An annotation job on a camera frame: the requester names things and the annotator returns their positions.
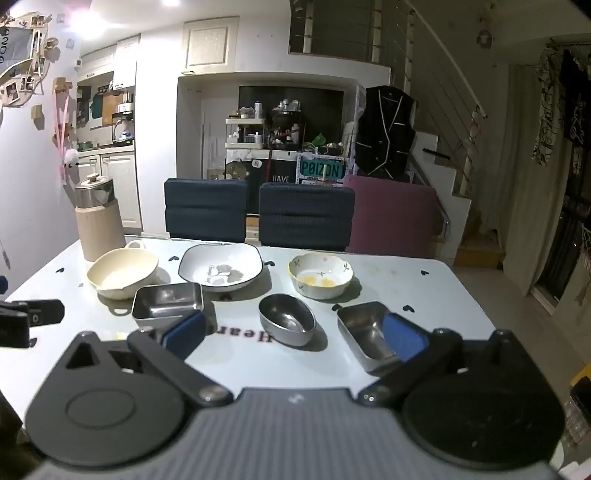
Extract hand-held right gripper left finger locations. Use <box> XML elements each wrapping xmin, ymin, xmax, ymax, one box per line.
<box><xmin>64</xmin><ymin>309</ymin><xmax>234</xmax><ymax>409</ymax></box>

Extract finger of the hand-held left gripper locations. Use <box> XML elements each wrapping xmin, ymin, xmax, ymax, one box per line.
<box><xmin>0</xmin><ymin>299</ymin><xmax>65</xmax><ymax>328</ymax></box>

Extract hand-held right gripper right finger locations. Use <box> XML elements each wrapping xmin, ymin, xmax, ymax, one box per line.
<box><xmin>358</xmin><ymin>312</ymin><xmax>537</xmax><ymax>409</ymax></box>

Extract rectangular steel container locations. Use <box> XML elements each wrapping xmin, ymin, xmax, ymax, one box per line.
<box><xmin>336</xmin><ymin>301</ymin><xmax>403</xmax><ymax>374</ymax></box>
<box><xmin>131</xmin><ymin>282</ymin><xmax>205</xmax><ymax>331</ymax></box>

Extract white plate with dark rim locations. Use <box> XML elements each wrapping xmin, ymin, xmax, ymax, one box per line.
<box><xmin>178</xmin><ymin>243</ymin><xmax>265</xmax><ymax>292</ymax></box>

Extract cream bowl with handles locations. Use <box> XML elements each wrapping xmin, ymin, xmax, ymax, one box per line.
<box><xmin>86</xmin><ymin>240</ymin><xmax>160</xmax><ymax>317</ymax></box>

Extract oval steel bowl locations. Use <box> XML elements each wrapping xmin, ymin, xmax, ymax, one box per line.
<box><xmin>257</xmin><ymin>293</ymin><xmax>317</xmax><ymax>347</ymax></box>

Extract floral ceramic bowl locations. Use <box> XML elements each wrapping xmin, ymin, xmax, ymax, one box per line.
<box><xmin>287</xmin><ymin>252</ymin><xmax>355</xmax><ymax>300</ymax></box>

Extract white heart-print table cover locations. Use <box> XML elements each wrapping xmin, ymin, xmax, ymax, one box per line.
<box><xmin>0</xmin><ymin>237</ymin><xmax>497</xmax><ymax>418</ymax></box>

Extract beige jug with steel lid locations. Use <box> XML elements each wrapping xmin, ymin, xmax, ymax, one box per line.
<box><xmin>74</xmin><ymin>173</ymin><xmax>126</xmax><ymax>262</ymax></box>

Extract maroon chair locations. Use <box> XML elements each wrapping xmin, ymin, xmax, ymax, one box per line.
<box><xmin>344</xmin><ymin>174</ymin><xmax>446</xmax><ymax>259</ymax></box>

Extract dark blue chair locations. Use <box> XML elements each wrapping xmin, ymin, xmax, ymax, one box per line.
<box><xmin>164</xmin><ymin>178</ymin><xmax>250</xmax><ymax>244</ymax></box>
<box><xmin>259</xmin><ymin>181</ymin><xmax>356</xmax><ymax>252</ymax></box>

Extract white kitchen base cabinets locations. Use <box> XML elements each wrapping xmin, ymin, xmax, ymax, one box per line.
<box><xmin>76</xmin><ymin>150</ymin><xmax>144</xmax><ymax>232</ymax></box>

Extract pink hanging ribbon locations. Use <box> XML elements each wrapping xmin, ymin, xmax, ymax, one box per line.
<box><xmin>52</xmin><ymin>85</ymin><xmax>75</xmax><ymax>186</ymax></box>

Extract teal sign plate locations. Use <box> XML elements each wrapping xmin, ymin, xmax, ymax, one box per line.
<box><xmin>295</xmin><ymin>154</ymin><xmax>347</xmax><ymax>184</ymax></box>

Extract black vest with white trim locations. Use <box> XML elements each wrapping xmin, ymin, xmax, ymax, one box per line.
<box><xmin>355</xmin><ymin>84</ymin><xmax>417</xmax><ymax>178</ymax></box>

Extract white shelf rack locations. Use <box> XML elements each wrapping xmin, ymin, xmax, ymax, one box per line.
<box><xmin>225</xmin><ymin>117</ymin><xmax>267</xmax><ymax>149</ymax></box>

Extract stair railing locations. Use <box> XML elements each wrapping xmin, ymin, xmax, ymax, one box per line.
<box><xmin>404</xmin><ymin>0</ymin><xmax>489</xmax><ymax>195</ymax></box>

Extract patterned curtain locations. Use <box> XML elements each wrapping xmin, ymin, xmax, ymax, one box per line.
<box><xmin>531</xmin><ymin>39</ymin><xmax>591</xmax><ymax>167</ymax></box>

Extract wall photo collage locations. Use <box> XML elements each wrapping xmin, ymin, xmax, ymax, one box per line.
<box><xmin>0</xmin><ymin>11</ymin><xmax>54</xmax><ymax>109</ymax></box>

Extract white kitchen wall cabinets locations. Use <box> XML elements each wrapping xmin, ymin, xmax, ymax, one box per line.
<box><xmin>76</xmin><ymin>34</ymin><xmax>141</xmax><ymax>90</ymax></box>

